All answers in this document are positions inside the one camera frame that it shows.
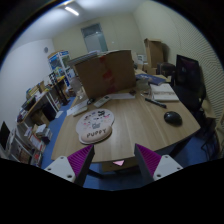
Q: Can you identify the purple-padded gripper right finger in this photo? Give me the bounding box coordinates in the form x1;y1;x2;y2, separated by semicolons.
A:
134;144;182;184

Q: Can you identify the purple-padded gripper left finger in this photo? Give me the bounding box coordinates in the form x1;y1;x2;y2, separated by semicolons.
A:
45;145;95;186

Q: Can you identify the round puppy mouse pad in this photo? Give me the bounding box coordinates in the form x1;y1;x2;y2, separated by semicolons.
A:
76;109;115;144

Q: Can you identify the black computer mouse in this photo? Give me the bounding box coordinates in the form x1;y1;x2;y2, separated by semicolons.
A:
164;111;182;126

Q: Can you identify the black computer monitor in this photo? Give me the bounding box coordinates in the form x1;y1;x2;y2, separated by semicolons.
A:
175;55;201;91

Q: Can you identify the black pen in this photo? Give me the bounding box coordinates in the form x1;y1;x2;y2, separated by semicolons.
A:
145;98;167;109

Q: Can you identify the white remote control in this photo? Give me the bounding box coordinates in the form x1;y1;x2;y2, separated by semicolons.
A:
94;96;111;108

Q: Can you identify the wooden shelf with clutter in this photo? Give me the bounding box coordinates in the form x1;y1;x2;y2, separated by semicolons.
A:
6;76;65;167

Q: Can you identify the open white notebook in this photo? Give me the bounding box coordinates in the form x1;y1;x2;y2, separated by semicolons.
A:
150;83;179;102

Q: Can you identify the black office chair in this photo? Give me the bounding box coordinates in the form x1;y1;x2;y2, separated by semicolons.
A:
173;66;218;134

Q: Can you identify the blue book on table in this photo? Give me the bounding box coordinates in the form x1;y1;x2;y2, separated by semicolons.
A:
136;73;165;86

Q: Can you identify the large brown cardboard box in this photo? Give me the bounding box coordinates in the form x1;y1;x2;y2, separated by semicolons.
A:
75;50;136;98

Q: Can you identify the tall cardboard box background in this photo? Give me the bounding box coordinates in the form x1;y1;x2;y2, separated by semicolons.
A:
144;38;164;68

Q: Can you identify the ceiling light strip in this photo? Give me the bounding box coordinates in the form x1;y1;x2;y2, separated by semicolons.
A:
65;6;79;16

